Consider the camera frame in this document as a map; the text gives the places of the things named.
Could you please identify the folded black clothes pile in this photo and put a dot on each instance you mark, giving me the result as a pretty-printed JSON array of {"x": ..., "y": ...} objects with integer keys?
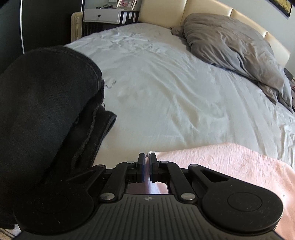
[{"x": 52, "y": 121}]

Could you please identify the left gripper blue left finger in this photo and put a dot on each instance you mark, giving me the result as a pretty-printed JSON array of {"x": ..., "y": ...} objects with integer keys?
[{"x": 122, "y": 175}]

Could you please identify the wall painting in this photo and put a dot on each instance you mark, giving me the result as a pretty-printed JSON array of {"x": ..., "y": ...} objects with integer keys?
[{"x": 284, "y": 6}]

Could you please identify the black wardrobe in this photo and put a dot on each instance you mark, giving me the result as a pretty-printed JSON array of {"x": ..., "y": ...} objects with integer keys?
[{"x": 28, "y": 25}]

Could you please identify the grey bed sheet mattress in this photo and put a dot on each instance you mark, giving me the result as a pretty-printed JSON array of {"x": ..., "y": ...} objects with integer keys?
[{"x": 167, "y": 99}]

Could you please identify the pink embossed garment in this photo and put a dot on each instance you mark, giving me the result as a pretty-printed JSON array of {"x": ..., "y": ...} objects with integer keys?
[{"x": 246, "y": 165}]

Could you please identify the grey crumpled duvet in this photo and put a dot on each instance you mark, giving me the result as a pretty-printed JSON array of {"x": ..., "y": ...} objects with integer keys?
[{"x": 231, "y": 44}]

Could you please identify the white left nightstand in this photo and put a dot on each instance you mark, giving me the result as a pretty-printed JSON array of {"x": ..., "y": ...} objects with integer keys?
[{"x": 100, "y": 19}]

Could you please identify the framed photo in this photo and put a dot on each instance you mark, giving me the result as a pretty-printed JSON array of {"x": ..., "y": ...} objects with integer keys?
[{"x": 129, "y": 4}]

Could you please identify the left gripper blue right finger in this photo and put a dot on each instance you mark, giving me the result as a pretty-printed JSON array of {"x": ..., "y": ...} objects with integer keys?
[{"x": 172, "y": 175}]

